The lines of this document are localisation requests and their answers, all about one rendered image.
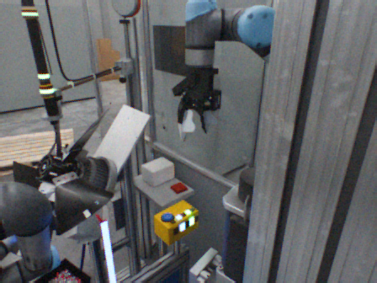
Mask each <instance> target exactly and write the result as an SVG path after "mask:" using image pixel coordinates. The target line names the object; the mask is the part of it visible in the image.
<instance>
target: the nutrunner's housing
mask: <svg viewBox="0 0 377 283"><path fill-rule="evenodd" d="M21 6H35V4H34V1H33V0H21ZM43 101H44V104H45V109H46V112H47V116H49V117H52V116H56V115H57V113H56V102H55V100H54V97H53V98H43ZM50 124H51V125H57V120H52V121H50Z"/></svg>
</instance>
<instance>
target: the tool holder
mask: <svg viewBox="0 0 377 283"><path fill-rule="evenodd" d="M54 92H55V96H54V100H55V102H56V113H57V115H56V116H52V117H49V116H47V114H45V115H42V116H41V117H42V120H45V121H52V120H59V119H62V118H63V114H62V111H61V102H60V100H61V99H63V97H62V95H61V90H60V89H57V90H55V91H54Z"/></svg>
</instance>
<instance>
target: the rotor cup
mask: <svg viewBox="0 0 377 283"><path fill-rule="evenodd" d="M54 157H56V158H54ZM57 158H59V157H57V156H55V155H53V154H51V153H47V154H46V155H45V156H44V157H42V158H41V160H40V162H39V163H38V165H37V169H36V170H35V178H36V179H37V180H38V181H41V182H44V183H48V184H53V182H52V181H53V179H54V178H55V177H59V176H62V175H63V174H68V173H72V172H73V173H75V174H76V175H77V177H79V174H80V173H81V164H80V163H79V161H77V160H76V159H73V161H68V162H66V163H61V160H62V159H63V158H60V159H57ZM43 165H45V169H43ZM50 173H55V174H57V175H54V174H50Z"/></svg>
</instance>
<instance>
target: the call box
mask: <svg viewBox="0 0 377 283"><path fill-rule="evenodd" d="M192 207H193V206H191V205H190V204H189V203H187V202H186V201H185V200H181V201H180V202H179V203H177V204H175V205H173V206H170V207H169V208H167V209H166V210H164V211H162V212H159V213H158V214H156V215H154V232H155V234H156V235H157V236H159V237H160V238H161V239H162V240H163V242H165V243H166V244H167V245H172V244H173V243H175V242H177V241H178V240H179V239H181V238H183V237H184V236H186V235H187V234H188V233H190V232H192V231H193V230H195V229H196V228H198V222H195V223H194V224H193V225H191V226H189V227H188V228H185V230H182V231H180V225H181V224H183V223H184V222H186V221H187V220H189V219H190V218H193V217H194V216H196V215H198V218H199V211H198V210H196V209H195V208H194V207H193V208H194V209H195V211H193V212H192V211H190V213H189V214H187V213H185V214H187V216H184V217H182V218H181V219H179V220H178V219H177V218H176V216H178V215H180V216H181V213H183V212H185V211H187V210H189V209H190V208H192ZM168 212H169V213H171V214H172V215H173V219H172V220H175V221H176V222H175V223H174V224H172V223H171V222H170V221H171V220H170V221H168V222H167V221H164V220H163V219H162V215H164V214H165V213H168ZM176 227H179V233H177V234H176V235H175V236H174V235H173V229H174V228H176Z"/></svg>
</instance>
